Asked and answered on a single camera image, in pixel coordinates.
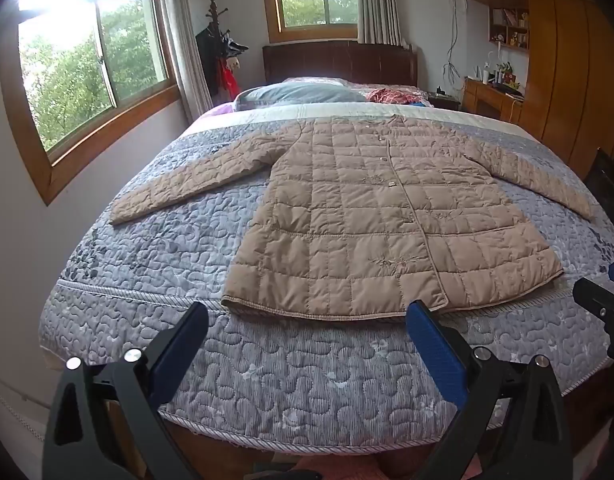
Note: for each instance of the dark furniture piece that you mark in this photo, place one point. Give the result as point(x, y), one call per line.
point(607, 180)

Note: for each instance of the tan quilted jacket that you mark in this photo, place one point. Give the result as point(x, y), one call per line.
point(362, 210)

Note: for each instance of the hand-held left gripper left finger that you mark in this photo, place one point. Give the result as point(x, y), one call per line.
point(179, 355)

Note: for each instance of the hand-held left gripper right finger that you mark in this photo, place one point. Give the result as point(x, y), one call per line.
point(437, 355)

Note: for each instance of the red patterned cloth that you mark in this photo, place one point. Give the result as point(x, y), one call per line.
point(387, 96)

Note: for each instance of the small wooden-framed window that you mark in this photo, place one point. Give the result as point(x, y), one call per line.
point(312, 0)

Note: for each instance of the wooden coat rack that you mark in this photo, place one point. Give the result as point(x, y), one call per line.
point(215, 10)

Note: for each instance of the wooden desk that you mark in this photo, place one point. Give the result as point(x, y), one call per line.
point(487, 100)

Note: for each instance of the large wooden-framed window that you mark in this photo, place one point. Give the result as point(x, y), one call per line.
point(87, 60)

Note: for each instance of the beige curtain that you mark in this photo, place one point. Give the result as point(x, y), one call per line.
point(187, 60)
point(377, 5)

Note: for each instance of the dark nightstand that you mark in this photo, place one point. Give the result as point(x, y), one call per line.
point(444, 102)

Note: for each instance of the white bottle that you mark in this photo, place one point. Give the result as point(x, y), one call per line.
point(485, 75)

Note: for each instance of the grey-blue pillow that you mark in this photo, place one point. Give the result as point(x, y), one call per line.
point(297, 94)

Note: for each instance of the dark wooden headboard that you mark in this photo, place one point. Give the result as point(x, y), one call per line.
point(337, 62)

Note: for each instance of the grey quilted bedspread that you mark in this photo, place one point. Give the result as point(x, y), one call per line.
point(287, 375)

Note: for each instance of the white fleece blanket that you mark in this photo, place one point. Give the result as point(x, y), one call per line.
point(437, 117)

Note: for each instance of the wall shelf with small items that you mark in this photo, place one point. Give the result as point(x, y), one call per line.
point(509, 27)

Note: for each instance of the red hanging garment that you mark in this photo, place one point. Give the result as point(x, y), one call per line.
point(230, 80)

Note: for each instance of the pink floral bedding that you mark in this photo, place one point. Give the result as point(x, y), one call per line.
point(357, 84)

